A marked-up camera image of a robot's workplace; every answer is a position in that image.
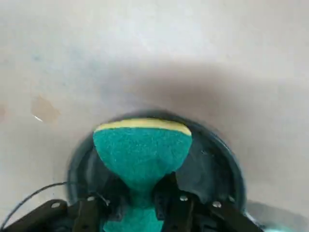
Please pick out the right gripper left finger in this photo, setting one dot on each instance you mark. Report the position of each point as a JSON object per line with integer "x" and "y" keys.
{"x": 82, "y": 215}

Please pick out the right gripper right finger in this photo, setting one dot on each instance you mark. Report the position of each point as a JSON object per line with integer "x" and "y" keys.
{"x": 193, "y": 215}

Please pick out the green and yellow sponge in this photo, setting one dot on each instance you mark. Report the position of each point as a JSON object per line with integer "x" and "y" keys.
{"x": 142, "y": 149}

